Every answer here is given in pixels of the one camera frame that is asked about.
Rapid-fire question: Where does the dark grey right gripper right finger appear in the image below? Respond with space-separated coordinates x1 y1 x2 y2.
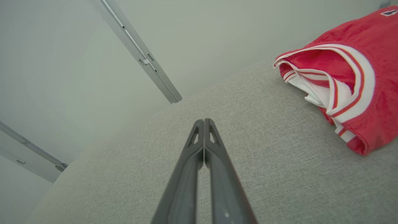
204 118 258 224

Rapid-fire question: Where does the red and white t-shirt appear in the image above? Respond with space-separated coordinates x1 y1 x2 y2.
273 6 398 125

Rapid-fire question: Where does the grey fabric sofa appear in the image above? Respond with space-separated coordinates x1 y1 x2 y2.
25 59 398 224

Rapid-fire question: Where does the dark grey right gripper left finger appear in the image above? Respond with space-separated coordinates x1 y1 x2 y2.
151 119 205 224

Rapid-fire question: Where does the grey partition post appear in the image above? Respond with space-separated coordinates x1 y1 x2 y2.
89 0 179 104
103 0 183 102

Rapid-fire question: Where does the grey slotted corner post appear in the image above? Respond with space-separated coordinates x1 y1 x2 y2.
0 121 68 184

